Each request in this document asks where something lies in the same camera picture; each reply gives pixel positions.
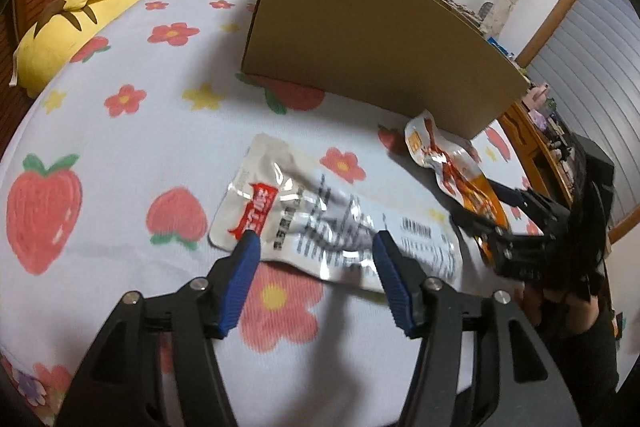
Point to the yellow plush toy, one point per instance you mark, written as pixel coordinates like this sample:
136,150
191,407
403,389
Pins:
75,27

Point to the wooden window frame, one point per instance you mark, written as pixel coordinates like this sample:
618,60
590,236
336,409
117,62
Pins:
555,12

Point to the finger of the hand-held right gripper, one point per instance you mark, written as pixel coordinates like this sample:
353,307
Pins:
535,204
492,237

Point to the grey window blind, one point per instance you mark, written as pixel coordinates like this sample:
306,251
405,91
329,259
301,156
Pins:
600,82

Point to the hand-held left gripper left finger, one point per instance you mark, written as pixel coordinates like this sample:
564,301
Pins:
240,287

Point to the white and orange snack packet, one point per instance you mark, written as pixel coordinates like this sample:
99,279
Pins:
450,167

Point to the white packet with red label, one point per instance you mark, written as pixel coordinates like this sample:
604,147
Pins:
300,207

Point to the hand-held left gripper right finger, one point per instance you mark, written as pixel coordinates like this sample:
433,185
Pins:
395,287

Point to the fruit and flower print bedsheet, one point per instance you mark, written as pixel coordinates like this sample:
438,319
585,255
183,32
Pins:
125,147

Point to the person's dark clothing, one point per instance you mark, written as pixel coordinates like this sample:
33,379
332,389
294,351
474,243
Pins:
585,367

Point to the brown cardboard box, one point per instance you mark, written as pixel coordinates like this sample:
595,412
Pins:
370,37

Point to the wooden desk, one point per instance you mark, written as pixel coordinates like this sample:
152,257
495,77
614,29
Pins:
530,142

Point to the clutter of small desk items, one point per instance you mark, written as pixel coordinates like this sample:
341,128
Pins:
550,117

